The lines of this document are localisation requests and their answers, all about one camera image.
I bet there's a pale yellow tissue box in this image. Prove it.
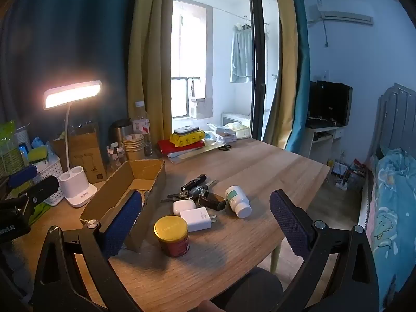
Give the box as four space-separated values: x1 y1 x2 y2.
225 122 251 139

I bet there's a steel thermos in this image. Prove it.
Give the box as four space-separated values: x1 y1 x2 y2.
109 118 134 147

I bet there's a white balcony appliance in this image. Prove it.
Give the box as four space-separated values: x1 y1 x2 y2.
222 113 251 127

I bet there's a white earbuds case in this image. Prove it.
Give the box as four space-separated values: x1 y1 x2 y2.
172 199 198 216

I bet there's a black computer monitor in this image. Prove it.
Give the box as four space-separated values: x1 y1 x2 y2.
309 80 353 127

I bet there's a wide yellow curtain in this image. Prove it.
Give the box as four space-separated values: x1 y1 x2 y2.
127 0 176 139

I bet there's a green snack packet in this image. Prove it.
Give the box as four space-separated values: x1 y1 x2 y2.
0 120 17 166

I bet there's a grey padded headboard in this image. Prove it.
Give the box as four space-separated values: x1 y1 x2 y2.
370 83 416 166

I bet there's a brown lamp carton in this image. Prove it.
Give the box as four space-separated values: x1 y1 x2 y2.
52 127 108 184

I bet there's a wristwatch with dark leather strap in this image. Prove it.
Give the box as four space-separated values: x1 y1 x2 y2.
198 192 227 211

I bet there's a white air conditioner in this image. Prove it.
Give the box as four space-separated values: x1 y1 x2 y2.
307 5 374 27

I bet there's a blue cartoon printed blanket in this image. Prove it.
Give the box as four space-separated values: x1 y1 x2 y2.
367 148 416 303

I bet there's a stack of paper cups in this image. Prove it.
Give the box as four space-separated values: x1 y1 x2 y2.
123 134 145 161

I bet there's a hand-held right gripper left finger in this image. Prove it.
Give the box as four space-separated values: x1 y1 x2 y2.
32 190 145 312

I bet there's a yellow wipes pack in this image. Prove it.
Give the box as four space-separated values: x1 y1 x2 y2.
169 131 205 147

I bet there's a red can with gold lid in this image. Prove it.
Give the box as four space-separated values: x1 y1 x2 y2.
154 215 190 258

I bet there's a narrow teal curtain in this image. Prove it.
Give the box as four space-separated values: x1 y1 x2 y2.
286 0 313 165

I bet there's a white plastic basket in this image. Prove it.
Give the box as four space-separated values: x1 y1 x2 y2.
29 154 64 206

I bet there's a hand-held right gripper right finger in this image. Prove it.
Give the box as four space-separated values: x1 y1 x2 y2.
270 189 382 312

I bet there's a black sliding door frame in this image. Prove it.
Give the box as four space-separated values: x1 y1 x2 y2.
245 0 280 142

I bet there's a dark round chair seat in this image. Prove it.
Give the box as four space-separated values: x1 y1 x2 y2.
208 266 284 312

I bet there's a white computer desk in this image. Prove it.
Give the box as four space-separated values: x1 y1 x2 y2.
305 125 345 166

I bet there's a narrow yellow curtain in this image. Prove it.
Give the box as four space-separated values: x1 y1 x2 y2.
272 0 295 152

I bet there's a white charger plug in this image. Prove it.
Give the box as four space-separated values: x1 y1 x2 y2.
180 207 218 233

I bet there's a white pill bottle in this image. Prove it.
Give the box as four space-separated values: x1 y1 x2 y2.
225 185 252 219

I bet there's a bunch of keys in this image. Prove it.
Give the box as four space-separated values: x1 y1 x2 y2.
161 180 218 202

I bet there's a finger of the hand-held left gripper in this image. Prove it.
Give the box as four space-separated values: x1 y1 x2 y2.
19 175 60 207
7 165 38 188

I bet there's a clear document sleeve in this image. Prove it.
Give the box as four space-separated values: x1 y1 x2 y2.
167 143 225 165

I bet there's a cardboard box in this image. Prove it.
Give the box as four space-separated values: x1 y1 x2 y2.
80 159 167 253

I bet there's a yellow green sponge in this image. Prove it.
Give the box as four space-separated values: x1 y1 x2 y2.
29 146 49 164

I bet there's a wide teal curtain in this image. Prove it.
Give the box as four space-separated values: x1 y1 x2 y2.
0 0 147 157

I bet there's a clear water bottle red label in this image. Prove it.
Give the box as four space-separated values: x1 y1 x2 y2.
133 101 153 157

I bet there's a hanging pale green towel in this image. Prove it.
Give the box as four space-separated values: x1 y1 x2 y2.
230 23 253 83

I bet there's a white desk lamp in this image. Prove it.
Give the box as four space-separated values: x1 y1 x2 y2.
43 81 104 209

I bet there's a white tissue pack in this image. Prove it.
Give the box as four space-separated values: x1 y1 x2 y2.
214 130 238 144

